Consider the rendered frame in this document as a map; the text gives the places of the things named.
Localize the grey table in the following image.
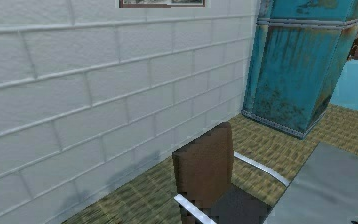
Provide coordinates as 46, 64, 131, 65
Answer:
262, 141, 358, 224

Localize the rusty teal fridge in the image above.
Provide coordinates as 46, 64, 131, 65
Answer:
241, 0, 358, 140

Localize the framed wall picture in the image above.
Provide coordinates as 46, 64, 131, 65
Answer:
115, 0, 211, 9

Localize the brown chair with metal armrests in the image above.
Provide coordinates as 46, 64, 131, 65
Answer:
171, 121, 291, 224

